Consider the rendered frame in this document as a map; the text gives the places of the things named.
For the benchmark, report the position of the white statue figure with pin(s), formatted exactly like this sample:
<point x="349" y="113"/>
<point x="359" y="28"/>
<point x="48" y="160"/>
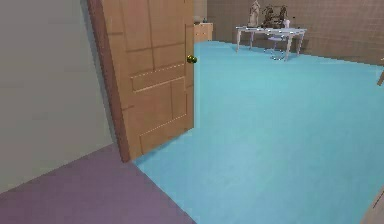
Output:
<point x="255" y="12"/>

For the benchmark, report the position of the white chair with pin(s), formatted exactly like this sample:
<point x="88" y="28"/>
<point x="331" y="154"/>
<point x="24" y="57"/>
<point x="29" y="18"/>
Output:
<point x="276" y="41"/>

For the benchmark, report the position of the brown tall statue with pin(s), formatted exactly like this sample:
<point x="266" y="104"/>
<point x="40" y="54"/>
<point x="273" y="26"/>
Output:
<point x="282" y="14"/>

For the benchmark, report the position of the light wooden cupboard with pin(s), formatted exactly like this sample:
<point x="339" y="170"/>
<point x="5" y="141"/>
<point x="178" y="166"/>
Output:
<point x="202" y="32"/>

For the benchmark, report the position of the brass round door knob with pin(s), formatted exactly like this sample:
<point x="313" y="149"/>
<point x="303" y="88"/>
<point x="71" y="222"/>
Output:
<point x="191" y="59"/>

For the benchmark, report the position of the white long table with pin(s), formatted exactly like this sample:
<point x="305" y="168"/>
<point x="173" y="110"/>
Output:
<point x="270" y="31"/>

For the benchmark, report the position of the brown wooden room door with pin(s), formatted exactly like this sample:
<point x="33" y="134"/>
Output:
<point x="150" y="76"/>

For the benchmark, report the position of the brown wooden furniture leg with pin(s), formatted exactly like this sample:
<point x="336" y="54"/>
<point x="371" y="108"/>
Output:
<point x="381" y="77"/>

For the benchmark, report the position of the white small bottle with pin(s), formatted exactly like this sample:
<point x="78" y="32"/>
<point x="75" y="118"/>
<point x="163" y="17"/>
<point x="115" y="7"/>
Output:
<point x="287" y="23"/>

